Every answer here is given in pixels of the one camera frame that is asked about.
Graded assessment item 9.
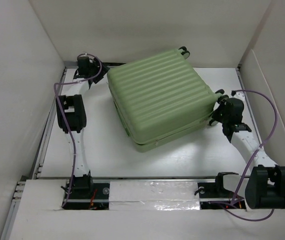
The green suitcase with blue lining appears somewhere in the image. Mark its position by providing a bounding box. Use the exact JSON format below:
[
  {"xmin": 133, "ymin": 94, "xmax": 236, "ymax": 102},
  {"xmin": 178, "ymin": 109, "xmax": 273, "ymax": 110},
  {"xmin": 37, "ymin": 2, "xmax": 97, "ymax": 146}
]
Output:
[{"xmin": 107, "ymin": 47, "xmax": 224, "ymax": 153}]

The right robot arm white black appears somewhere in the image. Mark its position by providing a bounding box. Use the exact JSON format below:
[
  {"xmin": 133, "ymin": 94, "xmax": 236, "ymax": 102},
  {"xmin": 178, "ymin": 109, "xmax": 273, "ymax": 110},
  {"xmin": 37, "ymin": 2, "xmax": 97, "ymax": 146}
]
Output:
[{"xmin": 211, "ymin": 97, "xmax": 285, "ymax": 209}]

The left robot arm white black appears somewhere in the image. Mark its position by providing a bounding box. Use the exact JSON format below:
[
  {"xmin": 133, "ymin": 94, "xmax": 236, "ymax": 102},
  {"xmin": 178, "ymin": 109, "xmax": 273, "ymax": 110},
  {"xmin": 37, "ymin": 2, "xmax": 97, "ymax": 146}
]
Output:
[{"xmin": 55, "ymin": 53, "xmax": 109, "ymax": 199}]

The silver tape strip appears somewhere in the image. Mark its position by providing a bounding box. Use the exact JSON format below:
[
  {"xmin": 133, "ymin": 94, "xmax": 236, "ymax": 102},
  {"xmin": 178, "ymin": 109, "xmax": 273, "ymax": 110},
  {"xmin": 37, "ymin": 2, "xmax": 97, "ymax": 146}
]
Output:
[{"xmin": 108, "ymin": 180, "xmax": 201, "ymax": 211}]

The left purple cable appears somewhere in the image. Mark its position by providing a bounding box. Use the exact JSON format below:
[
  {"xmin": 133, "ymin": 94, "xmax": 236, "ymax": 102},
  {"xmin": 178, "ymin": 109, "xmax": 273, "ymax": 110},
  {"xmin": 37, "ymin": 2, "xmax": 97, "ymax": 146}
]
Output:
[{"xmin": 53, "ymin": 53, "xmax": 103, "ymax": 208}]

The purple cable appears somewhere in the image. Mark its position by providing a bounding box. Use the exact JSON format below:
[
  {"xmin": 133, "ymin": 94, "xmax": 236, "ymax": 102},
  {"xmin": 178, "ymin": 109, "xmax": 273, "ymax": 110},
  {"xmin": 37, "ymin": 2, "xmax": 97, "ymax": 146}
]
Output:
[
  {"xmin": 222, "ymin": 89, "xmax": 278, "ymax": 222},
  {"xmin": 53, "ymin": 53, "xmax": 103, "ymax": 208}
]

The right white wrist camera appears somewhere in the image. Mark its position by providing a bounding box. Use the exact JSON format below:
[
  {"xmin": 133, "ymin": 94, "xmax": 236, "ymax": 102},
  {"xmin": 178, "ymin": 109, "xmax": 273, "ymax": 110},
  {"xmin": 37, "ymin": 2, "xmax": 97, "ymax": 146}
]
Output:
[{"xmin": 231, "ymin": 90, "xmax": 246, "ymax": 102}]

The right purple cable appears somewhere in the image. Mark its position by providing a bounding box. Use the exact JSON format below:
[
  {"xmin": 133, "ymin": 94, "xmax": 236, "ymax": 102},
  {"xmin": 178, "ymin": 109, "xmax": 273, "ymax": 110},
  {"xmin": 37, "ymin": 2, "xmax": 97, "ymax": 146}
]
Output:
[{"xmin": 222, "ymin": 89, "xmax": 278, "ymax": 222}]

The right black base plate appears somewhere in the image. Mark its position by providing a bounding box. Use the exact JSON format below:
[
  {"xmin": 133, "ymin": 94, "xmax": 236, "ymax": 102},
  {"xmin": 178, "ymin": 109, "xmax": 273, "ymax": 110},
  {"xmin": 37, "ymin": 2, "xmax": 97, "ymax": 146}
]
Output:
[{"xmin": 194, "ymin": 182, "xmax": 247, "ymax": 210}]

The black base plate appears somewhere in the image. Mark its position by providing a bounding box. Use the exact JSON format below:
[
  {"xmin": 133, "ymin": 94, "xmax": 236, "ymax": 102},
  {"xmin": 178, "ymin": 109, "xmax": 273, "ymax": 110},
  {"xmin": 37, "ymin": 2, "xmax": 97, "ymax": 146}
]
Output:
[
  {"xmin": 62, "ymin": 182, "xmax": 110, "ymax": 211},
  {"xmin": 194, "ymin": 182, "xmax": 247, "ymax": 210}
]

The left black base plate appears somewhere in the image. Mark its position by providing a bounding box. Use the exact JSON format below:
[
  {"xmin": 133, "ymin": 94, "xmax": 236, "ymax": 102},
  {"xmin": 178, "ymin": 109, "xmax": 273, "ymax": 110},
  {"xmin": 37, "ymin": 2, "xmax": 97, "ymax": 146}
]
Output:
[{"xmin": 62, "ymin": 182, "xmax": 110, "ymax": 211}]

